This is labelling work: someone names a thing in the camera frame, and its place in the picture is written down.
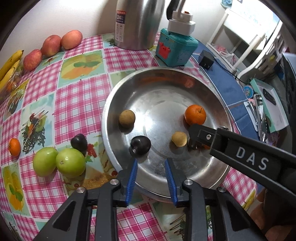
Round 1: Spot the green apple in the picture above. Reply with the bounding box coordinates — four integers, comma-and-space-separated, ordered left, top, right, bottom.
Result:
33, 147, 58, 177
56, 148, 86, 178

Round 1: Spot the teal tray with items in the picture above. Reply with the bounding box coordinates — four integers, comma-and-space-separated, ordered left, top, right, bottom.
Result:
249, 78, 289, 142

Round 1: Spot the upper yellow banana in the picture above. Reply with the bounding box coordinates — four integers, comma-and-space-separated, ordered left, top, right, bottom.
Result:
0, 50, 23, 80

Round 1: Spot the orange with stem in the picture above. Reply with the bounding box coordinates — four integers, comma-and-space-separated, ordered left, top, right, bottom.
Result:
184, 104, 207, 126

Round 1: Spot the stainless steel thermos jug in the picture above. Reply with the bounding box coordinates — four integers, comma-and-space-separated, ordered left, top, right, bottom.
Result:
114, 0, 165, 51

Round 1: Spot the brown longan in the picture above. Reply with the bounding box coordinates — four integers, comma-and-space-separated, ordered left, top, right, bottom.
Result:
171, 131, 188, 148
119, 109, 135, 128

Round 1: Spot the red apple middle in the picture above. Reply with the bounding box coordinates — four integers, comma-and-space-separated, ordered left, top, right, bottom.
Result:
41, 35, 61, 57

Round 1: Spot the checkered fruit tablecloth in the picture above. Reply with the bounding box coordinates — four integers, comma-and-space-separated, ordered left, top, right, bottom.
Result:
1, 33, 260, 240

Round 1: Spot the red apple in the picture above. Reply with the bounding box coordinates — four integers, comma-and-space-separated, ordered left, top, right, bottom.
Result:
41, 35, 61, 57
23, 49, 43, 71
61, 30, 83, 50

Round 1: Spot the green apple right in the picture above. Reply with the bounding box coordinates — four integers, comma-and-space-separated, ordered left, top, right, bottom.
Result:
56, 148, 86, 178

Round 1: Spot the red apple left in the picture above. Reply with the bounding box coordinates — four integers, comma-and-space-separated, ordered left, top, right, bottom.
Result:
23, 49, 43, 71

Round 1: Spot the dark plum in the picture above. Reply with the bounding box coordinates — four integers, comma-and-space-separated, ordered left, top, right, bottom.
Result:
129, 136, 151, 158
70, 133, 88, 152

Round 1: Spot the green apple left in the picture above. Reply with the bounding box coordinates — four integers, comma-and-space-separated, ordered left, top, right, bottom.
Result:
33, 147, 58, 177

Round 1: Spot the large steel basin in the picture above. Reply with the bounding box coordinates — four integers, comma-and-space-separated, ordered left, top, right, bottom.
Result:
101, 67, 232, 202

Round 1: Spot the red apple right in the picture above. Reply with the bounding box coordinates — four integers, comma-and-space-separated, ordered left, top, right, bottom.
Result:
61, 30, 83, 50

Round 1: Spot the teal box with red label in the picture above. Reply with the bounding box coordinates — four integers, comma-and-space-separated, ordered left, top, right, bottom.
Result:
156, 28, 199, 67

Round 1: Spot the small orange mandarin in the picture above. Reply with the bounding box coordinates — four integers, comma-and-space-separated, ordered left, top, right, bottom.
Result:
9, 138, 21, 157

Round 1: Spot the white shelf rack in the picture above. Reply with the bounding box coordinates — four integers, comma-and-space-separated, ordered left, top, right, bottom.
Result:
206, 9, 287, 82

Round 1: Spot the yellow banana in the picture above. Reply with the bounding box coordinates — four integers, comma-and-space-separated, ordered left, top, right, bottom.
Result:
0, 60, 21, 90
0, 50, 23, 80

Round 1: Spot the lower yellow banana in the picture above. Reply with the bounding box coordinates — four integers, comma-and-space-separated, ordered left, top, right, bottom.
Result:
0, 60, 21, 90

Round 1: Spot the black power adapter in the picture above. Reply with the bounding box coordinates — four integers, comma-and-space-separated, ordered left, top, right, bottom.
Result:
199, 50, 215, 70

